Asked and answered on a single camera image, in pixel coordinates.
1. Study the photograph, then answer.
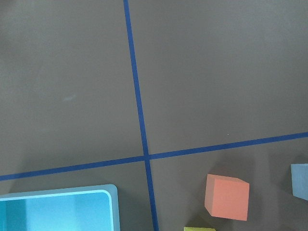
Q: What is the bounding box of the blue plastic bin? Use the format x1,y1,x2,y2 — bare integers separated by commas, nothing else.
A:
0,184,120,231

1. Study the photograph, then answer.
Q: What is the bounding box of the orange foam block left side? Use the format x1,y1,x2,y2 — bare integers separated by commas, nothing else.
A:
205,174,250,221

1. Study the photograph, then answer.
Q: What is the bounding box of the yellow foam block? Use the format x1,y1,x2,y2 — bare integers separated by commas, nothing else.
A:
183,227,216,231

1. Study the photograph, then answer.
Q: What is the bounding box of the light blue block arm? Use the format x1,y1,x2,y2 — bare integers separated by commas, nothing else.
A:
291,164,308,200

